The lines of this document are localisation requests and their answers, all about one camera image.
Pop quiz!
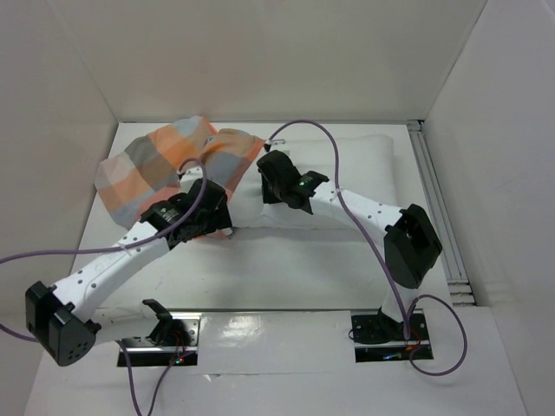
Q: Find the checkered orange grey pillowcase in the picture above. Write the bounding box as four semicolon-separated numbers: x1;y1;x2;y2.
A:
95;116;264;229

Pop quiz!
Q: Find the white pillow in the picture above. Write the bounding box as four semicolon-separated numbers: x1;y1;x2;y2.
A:
229;134;397;243

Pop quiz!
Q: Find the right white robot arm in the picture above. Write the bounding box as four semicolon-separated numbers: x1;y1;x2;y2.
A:
257;150;442;340

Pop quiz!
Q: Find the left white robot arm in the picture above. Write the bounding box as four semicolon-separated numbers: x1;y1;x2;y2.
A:
25;179;232;367

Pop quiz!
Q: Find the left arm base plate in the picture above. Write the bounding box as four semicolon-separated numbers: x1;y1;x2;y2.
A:
121;299;201;367

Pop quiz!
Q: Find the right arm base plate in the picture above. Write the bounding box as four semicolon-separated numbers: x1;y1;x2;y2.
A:
348;311;434;363

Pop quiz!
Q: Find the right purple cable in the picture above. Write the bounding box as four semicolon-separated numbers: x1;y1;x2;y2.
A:
264;120;469;377

